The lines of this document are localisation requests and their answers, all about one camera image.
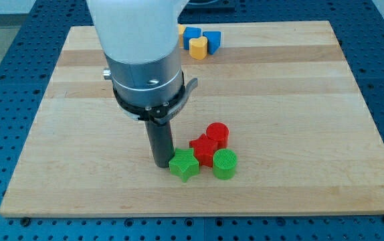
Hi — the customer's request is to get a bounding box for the black clamp ring mount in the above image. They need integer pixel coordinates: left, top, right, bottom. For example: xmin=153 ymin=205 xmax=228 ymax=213
xmin=112 ymin=72 xmax=198 ymax=125

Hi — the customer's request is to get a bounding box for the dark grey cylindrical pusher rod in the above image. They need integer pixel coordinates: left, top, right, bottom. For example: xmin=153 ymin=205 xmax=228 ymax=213
xmin=145 ymin=121 xmax=175 ymax=168

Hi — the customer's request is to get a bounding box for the green star block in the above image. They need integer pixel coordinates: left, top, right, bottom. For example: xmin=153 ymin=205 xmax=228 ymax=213
xmin=169 ymin=148 xmax=199 ymax=183

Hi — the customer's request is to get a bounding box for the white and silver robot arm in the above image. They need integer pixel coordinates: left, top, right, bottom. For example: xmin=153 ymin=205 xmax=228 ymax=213
xmin=86 ymin=0 xmax=198 ymax=168

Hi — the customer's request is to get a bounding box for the yellow block behind arm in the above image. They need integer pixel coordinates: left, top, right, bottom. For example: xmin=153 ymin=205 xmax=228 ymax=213
xmin=177 ymin=23 xmax=186 ymax=48

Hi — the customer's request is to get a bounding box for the red star block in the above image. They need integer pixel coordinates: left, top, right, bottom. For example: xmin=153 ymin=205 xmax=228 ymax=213
xmin=189 ymin=134 xmax=218 ymax=167

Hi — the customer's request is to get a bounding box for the red cylinder block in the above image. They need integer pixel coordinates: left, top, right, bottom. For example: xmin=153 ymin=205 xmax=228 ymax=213
xmin=206 ymin=122 xmax=229 ymax=149

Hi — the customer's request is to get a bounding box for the green cylinder block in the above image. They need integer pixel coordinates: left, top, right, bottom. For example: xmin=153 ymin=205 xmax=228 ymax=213
xmin=213 ymin=149 xmax=237 ymax=180

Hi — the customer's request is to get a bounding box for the yellow heart block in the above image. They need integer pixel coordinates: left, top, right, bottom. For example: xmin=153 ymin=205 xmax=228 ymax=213
xmin=189 ymin=36 xmax=208 ymax=60

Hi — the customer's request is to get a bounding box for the blue cube block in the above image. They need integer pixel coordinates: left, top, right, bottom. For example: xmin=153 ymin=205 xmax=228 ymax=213
xmin=182 ymin=27 xmax=201 ymax=50

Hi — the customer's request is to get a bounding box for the blue triangle block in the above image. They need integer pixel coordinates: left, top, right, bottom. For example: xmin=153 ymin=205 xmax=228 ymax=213
xmin=203 ymin=31 xmax=221 ymax=55

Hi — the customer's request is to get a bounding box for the wooden board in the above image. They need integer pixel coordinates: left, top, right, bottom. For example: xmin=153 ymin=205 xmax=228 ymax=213
xmin=0 ymin=21 xmax=384 ymax=218

